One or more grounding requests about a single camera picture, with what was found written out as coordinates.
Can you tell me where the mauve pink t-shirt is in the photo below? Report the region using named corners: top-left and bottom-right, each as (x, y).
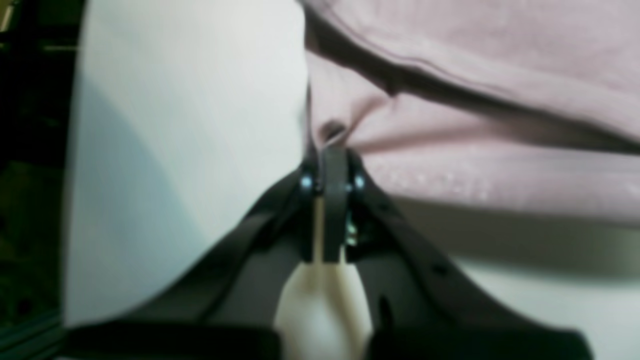
top-left (301, 0), bottom-right (640, 226)

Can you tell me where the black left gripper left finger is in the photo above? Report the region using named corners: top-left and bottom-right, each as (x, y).
top-left (60, 148), bottom-right (333, 360)

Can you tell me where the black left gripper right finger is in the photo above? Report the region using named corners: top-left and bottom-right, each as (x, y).
top-left (334, 148), bottom-right (594, 360)

